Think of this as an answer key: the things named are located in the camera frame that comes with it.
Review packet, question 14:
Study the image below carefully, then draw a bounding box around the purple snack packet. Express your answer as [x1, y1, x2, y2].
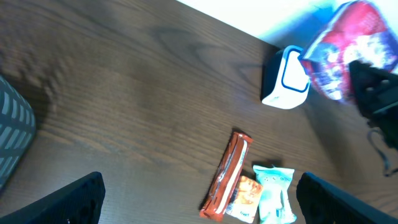
[299, 1, 397, 101]

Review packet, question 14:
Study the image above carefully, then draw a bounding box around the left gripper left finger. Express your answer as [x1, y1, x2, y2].
[1, 172, 106, 224]

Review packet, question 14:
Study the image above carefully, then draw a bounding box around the orange chocolate wafer bar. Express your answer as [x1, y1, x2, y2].
[200, 131, 252, 222]

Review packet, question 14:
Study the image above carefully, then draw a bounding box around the teal snack packet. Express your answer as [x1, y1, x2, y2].
[252, 165, 297, 224]

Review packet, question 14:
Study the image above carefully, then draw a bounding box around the white barcode scanner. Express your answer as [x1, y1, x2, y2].
[261, 45, 310, 110]

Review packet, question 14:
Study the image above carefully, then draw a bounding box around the small orange snack box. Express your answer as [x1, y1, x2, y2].
[226, 176, 264, 223]

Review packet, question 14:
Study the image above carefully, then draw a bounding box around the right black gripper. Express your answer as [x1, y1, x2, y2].
[349, 60, 397, 148]

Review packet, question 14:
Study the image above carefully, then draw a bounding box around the grey plastic mesh basket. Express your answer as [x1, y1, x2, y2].
[0, 78, 36, 187]

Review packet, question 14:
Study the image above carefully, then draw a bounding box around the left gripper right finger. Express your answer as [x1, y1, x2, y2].
[296, 172, 397, 224]

